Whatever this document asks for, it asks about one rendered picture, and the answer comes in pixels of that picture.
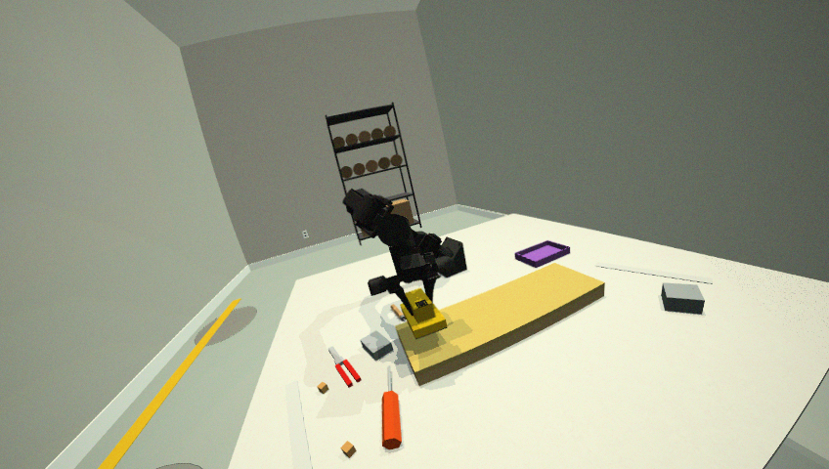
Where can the tan wooden floor panel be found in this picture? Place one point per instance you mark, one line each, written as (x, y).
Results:
(498, 318)

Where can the orange-handled awl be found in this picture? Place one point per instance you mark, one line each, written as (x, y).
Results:
(391, 423)

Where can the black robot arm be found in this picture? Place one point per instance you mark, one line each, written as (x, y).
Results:
(375, 218)

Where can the purple shallow tray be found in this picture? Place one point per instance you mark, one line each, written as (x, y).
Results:
(540, 254)

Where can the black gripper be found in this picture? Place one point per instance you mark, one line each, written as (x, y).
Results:
(392, 284)

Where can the pale cream flat strip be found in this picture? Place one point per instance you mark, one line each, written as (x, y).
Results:
(298, 438)
(655, 273)

